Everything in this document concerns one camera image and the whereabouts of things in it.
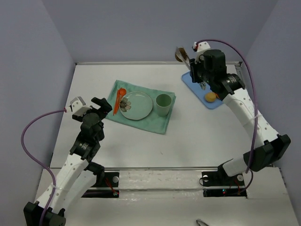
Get steel serving tongs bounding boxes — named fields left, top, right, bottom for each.
left=174, top=41, right=211, bottom=90

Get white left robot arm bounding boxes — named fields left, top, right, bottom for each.
left=21, top=97, right=112, bottom=226

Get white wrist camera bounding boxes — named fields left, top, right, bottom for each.
left=65, top=97, right=92, bottom=117
left=192, top=41, right=211, bottom=61

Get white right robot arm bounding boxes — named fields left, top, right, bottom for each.
left=190, top=48, right=291, bottom=186

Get green cloth placemat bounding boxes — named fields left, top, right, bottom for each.
left=106, top=80, right=176, bottom=134

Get orange plastic fork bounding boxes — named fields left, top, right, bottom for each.
left=113, top=88, right=123, bottom=115

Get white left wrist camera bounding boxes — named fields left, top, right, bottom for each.
left=65, top=97, right=92, bottom=117

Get aluminium rail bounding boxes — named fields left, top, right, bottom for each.
left=48, top=166, right=221, bottom=172

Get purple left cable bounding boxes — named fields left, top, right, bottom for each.
left=20, top=108, right=71, bottom=226

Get orange plastic spoon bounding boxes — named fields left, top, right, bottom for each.
left=113, top=88, right=127, bottom=115

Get blue plastic tray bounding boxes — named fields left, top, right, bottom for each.
left=181, top=72, right=223, bottom=110

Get green plastic cup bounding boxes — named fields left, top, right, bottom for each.
left=156, top=94, right=172, bottom=117

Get green plate with flower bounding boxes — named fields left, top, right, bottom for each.
left=119, top=91, right=153, bottom=121

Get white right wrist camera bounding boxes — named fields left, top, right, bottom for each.
left=192, top=41, right=211, bottom=61

